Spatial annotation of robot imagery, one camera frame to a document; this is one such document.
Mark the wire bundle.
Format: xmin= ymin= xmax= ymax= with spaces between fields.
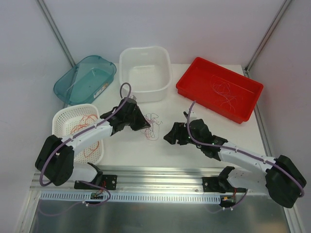
xmin=140 ymin=112 xmax=165 ymax=142

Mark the red striped wire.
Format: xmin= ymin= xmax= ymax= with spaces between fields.
xmin=69 ymin=114 xmax=101 ymax=158

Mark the pink wire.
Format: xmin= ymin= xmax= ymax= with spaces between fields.
xmin=209 ymin=75 xmax=243 ymax=114

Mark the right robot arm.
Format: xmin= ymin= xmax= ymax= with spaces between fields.
xmin=163 ymin=119 xmax=307 ymax=208

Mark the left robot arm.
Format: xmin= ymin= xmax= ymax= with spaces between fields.
xmin=35 ymin=98 xmax=151 ymax=189

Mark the white plastic tub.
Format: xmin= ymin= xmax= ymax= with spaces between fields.
xmin=119 ymin=46 xmax=173 ymax=102

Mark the teal transparent plastic bin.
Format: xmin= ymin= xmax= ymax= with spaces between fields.
xmin=53 ymin=55 xmax=117 ymax=106

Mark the white perforated basket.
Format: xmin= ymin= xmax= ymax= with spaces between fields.
xmin=52 ymin=104 xmax=104 ymax=165

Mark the red plastic tray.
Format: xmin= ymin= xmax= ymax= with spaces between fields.
xmin=176 ymin=57 xmax=263 ymax=124

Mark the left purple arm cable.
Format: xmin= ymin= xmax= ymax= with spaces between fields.
xmin=39 ymin=83 xmax=133 ymax=187

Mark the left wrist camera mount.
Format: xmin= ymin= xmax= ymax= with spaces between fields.
xmin=129 ymin=95 xmax=137 ymax=100

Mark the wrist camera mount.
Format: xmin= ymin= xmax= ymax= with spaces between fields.
xmin=129 ymin=95 xmax=137 ymax=100
xmin=183 ymin=111 xmax=197 ymax=121

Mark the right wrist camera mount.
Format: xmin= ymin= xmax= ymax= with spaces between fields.
xmin=183 ymin=111 xmax=197 ymax=121

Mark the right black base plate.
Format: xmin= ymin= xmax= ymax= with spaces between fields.
xmin=202 ymin=177 xmax=234 ymax=193

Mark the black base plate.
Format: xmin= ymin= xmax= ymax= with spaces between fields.
xmin=74 ymin=174 xmax=118 ymax=190
xmin=202 ymin=177 xmax=234 ymax=193

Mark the aluminium mounting rail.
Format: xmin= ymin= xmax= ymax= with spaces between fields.
xmin=30 ymin=166 xmax=268 ymax=196

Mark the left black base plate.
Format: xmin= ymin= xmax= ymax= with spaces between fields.
xmin=74 ymin=174 xmax=118 ymax=190

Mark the white slotted cable duct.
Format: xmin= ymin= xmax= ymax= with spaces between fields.
xmin=40 ymin=191 xmax=221 ymax=205

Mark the left aluminium frame post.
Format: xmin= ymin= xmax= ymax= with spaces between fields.
xmin=36 ymin=0 xmax=76 ymax=67

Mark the aluminium frame post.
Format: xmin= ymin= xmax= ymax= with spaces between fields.
xmin=36 ymin=0 xmax=76 ymax=67
xmin=243 ymin=0 xmax=293 ymax=77

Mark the right aluminium frame post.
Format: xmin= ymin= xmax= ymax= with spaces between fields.
xmin=243 ymin=0 xmax=293 ymax=77

